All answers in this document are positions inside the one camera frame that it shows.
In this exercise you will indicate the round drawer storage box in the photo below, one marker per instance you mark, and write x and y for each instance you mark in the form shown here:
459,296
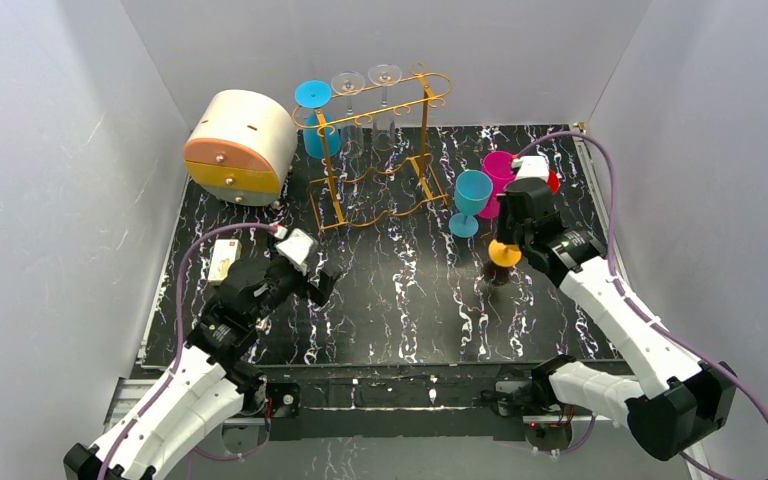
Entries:
242,148

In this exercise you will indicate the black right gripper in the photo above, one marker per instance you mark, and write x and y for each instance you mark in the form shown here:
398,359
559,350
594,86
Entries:
519,221

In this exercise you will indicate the light blue wine glass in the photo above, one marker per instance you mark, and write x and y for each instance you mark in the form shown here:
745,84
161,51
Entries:
473,189

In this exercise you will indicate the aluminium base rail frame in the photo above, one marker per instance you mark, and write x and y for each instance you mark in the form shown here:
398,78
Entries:
674,399

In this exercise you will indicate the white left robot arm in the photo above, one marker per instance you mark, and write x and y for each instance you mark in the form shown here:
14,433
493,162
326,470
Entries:
211,381

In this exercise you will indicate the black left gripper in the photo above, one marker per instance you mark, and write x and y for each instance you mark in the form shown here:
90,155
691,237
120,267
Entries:
306,283

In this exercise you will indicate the red wine glass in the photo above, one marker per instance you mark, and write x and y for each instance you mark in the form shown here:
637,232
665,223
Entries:
553,182

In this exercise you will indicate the magenta wine glass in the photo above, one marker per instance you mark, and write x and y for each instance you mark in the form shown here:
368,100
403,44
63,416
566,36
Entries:
497,165

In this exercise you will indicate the clear wine glass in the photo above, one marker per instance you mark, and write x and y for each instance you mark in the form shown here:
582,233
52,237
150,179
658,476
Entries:
383,131
347,84

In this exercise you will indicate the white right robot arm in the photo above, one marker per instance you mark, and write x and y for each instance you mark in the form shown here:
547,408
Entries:
675,399

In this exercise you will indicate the gold wire glass rack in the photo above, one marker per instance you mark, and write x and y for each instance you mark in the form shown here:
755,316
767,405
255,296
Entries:
418,89

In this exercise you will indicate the yellow wine glass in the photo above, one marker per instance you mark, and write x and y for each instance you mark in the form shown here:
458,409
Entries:
503,255

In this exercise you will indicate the small white card box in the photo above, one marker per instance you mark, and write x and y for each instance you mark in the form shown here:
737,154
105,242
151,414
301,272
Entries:
224,253

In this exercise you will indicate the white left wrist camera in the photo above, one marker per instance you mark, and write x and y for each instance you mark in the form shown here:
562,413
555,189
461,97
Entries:
298,247

